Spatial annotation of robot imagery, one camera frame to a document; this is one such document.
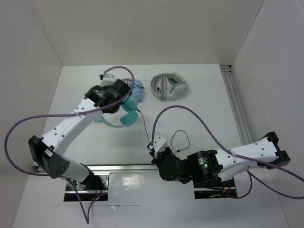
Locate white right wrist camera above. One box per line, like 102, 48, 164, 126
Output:
147, 132, 168, 159

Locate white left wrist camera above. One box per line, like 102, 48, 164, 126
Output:
99, 73, 117, 87

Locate aluminium table edge rail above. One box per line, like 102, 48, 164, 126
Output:
33, 162, 160, 174

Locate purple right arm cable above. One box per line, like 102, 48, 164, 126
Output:
152, 105, 304, 199

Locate black headphone audio cable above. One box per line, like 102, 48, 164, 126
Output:
136, 108, 191, 153

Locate teal cat ear headphones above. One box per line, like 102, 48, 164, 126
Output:
94, 96, 138, 128

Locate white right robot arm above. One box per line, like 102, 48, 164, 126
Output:
147, 132, 290, 187

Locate aluminium side rail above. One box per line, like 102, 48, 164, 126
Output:
219, 65, 253, 145

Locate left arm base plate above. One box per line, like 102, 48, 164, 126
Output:
64, 172, 110, 202

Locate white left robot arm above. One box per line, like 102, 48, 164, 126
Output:
28, 79, 131, 190

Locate pink blue cat ear headphones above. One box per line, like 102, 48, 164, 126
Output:
123, 78, 144, 103

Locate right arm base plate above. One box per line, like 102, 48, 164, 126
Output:
193, 178, 238, 200

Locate white grey headphones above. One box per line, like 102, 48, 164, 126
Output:
150, 72, 189, 101

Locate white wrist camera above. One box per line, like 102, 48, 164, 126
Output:
147, 132, 168, 159
99, 73, 117, 87

